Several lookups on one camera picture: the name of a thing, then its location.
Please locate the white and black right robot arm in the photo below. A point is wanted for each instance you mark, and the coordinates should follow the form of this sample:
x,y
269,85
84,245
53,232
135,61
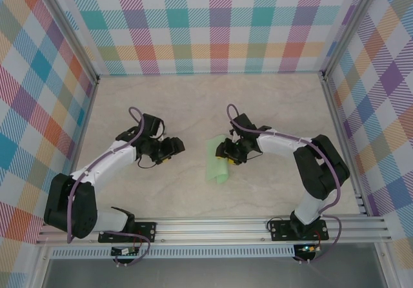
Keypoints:
x,y
280,144

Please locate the aluminium frame leg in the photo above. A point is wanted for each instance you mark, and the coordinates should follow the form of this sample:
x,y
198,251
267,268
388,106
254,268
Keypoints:
x,y
384,265
40,268

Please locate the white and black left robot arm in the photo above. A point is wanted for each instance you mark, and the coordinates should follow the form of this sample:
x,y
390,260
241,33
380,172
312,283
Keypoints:
x,y
106,157

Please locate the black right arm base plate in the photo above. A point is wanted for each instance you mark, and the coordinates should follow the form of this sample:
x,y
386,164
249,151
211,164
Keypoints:
x,y
280,230

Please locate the small right circuit board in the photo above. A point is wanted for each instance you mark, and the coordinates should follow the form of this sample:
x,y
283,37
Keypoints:
x,y
308,248

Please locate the aluminium frame post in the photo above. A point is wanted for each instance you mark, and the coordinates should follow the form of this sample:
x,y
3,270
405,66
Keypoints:
x,y
67,29
348,26

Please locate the aluminium mounting rail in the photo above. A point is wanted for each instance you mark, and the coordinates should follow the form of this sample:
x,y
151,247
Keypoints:
x,y
209,230

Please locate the aluminium side rail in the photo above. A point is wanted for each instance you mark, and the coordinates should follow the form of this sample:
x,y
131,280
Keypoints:
x,y
90,102
337,120

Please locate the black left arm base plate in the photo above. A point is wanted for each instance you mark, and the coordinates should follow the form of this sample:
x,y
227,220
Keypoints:
x,y
145,230

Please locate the grey metal shelf plate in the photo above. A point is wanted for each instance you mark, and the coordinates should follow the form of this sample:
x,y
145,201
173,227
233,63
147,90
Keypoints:
x,y
209,273

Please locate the small circuit board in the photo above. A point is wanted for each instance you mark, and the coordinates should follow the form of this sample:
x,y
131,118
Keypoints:
x,y
124,252
308,248

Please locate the small left circuit board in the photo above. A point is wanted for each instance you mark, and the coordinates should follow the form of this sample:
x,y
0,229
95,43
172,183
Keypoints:
x,y
124,252

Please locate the light green cloth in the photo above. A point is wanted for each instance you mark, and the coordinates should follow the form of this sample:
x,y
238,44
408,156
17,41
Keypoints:
x,y
216,168

